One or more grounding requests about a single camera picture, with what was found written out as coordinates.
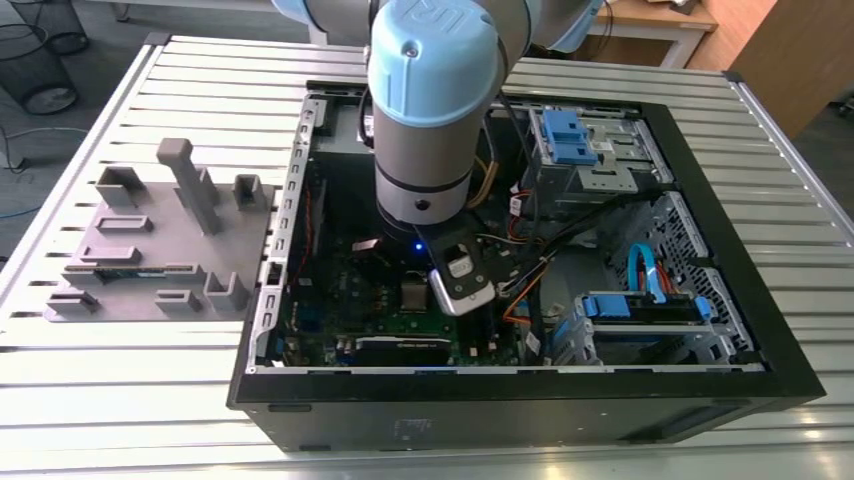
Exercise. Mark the silver CPU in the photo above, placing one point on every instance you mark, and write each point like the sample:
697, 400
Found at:
416, 296

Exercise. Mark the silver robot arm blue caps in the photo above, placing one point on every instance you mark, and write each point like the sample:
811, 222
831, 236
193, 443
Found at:
421, 160

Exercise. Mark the green motherboard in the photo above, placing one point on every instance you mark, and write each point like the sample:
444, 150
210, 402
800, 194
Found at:
374, 330

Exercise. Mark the black RAM slot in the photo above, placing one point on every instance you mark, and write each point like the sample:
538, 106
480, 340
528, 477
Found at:
486, 330
477, 334
494, 325

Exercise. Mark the black graphics card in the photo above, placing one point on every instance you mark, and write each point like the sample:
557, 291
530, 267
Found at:
401, 351

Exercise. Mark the grey power supply unit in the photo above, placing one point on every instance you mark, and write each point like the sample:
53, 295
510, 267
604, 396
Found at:
341, 125

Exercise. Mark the black PC case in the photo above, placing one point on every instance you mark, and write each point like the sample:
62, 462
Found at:
468, 395

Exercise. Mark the blue carrier with black disk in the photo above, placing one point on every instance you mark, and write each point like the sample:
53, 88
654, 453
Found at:
608, 306

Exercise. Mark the silver metal drive cage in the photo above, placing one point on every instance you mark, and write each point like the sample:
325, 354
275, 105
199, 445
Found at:
654, 330
604, 180

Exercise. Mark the grey parts rack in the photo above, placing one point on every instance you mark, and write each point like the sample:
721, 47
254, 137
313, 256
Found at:
167, 250

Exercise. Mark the green RAM stick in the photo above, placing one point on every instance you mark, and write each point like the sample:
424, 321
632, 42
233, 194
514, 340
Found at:
134, 272

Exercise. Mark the black mesh waste bin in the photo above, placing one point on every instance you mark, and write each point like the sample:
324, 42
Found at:
63, 22
34, 70

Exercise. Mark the brown wooden cabinet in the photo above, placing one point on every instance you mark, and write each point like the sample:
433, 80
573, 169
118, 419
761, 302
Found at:
788, 60

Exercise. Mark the small silver wrist camera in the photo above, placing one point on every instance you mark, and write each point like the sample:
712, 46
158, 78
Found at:
365, 244

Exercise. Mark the silver camera black bracket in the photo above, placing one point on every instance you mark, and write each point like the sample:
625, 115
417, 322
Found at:
461, 285

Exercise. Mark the wooden desk white frame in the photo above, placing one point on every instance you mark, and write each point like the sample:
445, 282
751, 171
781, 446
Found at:
661, 20

